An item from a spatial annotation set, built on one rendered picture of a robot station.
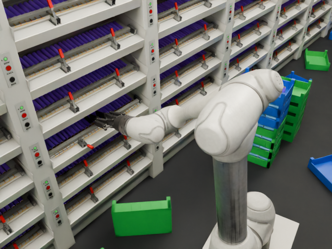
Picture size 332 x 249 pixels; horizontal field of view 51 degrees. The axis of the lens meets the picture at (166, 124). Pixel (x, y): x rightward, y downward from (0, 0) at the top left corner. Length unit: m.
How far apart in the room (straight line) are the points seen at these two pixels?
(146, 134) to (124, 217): 0.58
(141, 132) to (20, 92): 0.47
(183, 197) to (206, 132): 1.25
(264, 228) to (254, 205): 0.09
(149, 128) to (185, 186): 0.84
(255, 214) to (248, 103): 0.58
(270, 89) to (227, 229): 0.49
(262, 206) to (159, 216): 0.62
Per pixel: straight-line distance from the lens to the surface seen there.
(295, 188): 2.25
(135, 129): 1.42
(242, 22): 2.44
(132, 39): 1.65
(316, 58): 3.80
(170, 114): 1.47
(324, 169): 2.43
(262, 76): 1.00
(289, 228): 1.70
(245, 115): 0.89
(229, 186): 1.04
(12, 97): 1.33
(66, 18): 1.40
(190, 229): 1.95
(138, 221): 1.84
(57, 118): 1.51
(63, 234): 1.87
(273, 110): 2.07
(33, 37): 1.31
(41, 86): 1.38
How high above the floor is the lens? 1.57
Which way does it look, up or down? 37 degrees down
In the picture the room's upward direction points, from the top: 2 degrees counter-clockwise
